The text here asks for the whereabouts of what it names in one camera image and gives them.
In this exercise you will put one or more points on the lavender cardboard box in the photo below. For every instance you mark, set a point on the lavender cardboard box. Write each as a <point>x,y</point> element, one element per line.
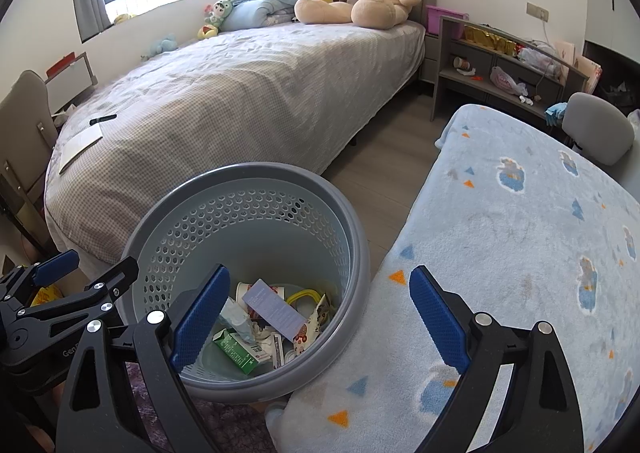
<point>275,308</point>

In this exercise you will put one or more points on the small green plush doll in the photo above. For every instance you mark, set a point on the small green plush doll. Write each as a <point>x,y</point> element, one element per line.
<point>220,13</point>

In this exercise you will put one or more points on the black pen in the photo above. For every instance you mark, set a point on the black pen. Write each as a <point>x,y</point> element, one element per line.
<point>102,119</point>

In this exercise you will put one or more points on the playing card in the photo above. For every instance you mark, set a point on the playing card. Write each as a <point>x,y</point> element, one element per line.
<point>277,350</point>

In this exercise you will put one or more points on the blue cloth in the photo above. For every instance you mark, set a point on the blue cloth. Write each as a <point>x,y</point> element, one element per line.
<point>556,114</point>

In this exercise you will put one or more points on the small yellow plush toy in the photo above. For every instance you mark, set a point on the small yellow plush toy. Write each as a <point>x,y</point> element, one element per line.
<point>207,32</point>

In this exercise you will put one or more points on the pink storage box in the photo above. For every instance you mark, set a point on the pink storage box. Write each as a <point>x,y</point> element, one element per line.
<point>445,18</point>

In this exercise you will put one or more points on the person's left forearm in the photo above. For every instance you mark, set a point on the person's left forearm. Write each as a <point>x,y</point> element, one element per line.
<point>52,398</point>

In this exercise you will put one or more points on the grey perforated plastic basket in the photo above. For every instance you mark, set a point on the grey perforated plastic basket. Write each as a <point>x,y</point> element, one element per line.
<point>260,213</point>

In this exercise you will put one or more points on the yellow packet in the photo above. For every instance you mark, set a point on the yellow packet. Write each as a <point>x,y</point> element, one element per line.
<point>47,295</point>

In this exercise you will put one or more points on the small cup on its side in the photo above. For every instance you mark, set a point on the small cup on its side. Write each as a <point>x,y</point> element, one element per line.
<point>462,65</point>

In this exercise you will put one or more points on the small blue plush toy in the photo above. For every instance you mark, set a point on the small blue plush toy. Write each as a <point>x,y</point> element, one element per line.
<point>160,47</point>

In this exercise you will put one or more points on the grey nightstand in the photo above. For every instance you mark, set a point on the grey nightstand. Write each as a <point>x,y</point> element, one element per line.
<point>429,58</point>

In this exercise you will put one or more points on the wall socket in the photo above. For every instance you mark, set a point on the wall socket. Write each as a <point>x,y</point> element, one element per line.
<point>537,12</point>

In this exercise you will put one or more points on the pink plastic bag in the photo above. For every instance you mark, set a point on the pink plastic bag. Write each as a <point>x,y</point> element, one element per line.
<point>506,80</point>

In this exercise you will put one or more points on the gold foil packets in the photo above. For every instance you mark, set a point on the gold foil packets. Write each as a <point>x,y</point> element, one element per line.
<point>490,40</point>

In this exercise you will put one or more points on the white paper sheet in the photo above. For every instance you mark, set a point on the white paper sheet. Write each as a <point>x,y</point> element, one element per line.
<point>80,148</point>

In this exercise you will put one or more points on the printed snack wrapper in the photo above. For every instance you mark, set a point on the printed snack wrapper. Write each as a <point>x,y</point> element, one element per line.
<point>312,323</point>

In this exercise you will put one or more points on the folded blue quilt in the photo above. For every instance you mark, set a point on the folded blue quilt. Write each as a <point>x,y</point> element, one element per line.
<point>265,8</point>

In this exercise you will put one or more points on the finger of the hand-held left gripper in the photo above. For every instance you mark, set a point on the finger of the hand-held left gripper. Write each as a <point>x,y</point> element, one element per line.
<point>112,278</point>
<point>55,265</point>

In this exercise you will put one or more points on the red and white paper cup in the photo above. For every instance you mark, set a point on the red and white paper cup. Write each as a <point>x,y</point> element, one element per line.
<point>242,292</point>

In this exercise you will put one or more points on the green and white medicine box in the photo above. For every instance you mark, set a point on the green and white medicine box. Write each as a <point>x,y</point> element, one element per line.
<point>235,348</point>

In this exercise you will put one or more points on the pink paper bag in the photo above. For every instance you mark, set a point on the pink paper bag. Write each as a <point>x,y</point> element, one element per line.
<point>580,63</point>

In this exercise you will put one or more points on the bed with grey checked cover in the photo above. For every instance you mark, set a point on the bed with grey checked cover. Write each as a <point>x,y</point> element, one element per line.
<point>225,108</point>

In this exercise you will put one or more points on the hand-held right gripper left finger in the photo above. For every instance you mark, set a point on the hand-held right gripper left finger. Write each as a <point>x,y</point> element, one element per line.
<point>197,323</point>

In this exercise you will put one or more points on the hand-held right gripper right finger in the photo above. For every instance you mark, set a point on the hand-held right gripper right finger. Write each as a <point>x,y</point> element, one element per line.
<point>440,320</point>

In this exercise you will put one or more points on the grey shelf unit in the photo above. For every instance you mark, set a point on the grey shelf unit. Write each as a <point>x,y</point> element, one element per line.
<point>480,93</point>

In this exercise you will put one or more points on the white wipes packet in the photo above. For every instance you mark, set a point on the white wipes packet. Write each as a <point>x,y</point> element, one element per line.
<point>237,318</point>

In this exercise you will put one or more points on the grey upholstered chair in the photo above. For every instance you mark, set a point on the grey upholstered chair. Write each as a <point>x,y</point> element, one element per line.
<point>597,128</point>

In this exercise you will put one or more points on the light blue printed blanket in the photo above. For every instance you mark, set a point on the light blue printed blanket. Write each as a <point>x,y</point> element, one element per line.
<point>500,233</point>

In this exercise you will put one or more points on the beige chair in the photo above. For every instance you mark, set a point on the beige chair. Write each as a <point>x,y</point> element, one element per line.
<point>25,123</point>

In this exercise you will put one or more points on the white plastic bag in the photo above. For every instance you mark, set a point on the white plastic bag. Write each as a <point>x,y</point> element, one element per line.
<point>540,60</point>

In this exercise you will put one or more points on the white and red board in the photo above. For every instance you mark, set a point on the white and red board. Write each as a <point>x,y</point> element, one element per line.
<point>70,70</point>

